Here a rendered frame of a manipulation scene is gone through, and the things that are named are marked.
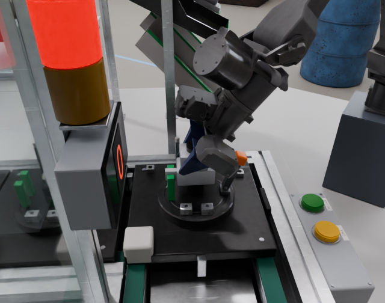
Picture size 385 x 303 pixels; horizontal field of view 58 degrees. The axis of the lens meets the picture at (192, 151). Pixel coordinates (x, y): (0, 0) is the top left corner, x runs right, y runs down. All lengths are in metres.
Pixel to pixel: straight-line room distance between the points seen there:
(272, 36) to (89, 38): 0.29
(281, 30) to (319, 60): 3.11
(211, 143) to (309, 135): 0.64
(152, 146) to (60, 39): 0.74
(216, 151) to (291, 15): 0.21
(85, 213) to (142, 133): 0.75
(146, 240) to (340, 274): 0.30
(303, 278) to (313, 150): 0.52
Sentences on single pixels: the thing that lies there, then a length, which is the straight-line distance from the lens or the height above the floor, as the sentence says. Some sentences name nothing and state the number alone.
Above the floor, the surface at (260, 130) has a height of 0.86.
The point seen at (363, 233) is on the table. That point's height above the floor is 0.86.
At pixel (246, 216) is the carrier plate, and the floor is 0.97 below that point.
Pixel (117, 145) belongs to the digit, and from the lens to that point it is 0.35.
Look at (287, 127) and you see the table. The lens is 1.12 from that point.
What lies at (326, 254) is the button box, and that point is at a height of 0.96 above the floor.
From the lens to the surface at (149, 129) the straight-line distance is 1.07.
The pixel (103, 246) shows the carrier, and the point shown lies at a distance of 0.59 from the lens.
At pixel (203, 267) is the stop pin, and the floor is 0.95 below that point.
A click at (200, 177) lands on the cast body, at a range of 0.59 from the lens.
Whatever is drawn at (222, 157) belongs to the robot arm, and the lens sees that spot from 0.48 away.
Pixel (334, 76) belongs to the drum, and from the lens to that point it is 3.63.
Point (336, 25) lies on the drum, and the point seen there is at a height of 0.58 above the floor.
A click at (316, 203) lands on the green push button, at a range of 0.68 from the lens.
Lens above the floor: 1.41
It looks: 35 degrees down
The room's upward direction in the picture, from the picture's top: straight up
